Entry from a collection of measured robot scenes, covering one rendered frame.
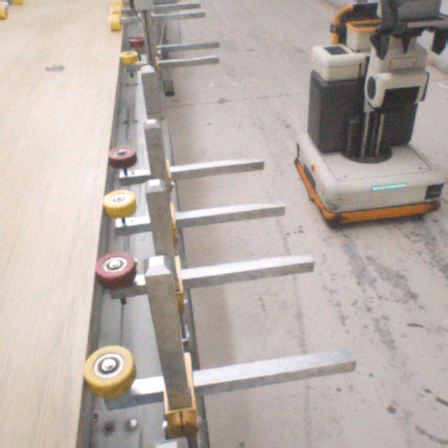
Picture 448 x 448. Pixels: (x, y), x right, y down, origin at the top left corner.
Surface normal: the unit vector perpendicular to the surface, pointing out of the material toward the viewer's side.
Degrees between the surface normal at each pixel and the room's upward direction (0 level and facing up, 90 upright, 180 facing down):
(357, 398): 0
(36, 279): 0
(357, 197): 90
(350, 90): 90
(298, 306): 0
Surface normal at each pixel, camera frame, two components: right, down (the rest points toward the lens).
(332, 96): 0.14, 0.56
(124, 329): -0.04, -0.82
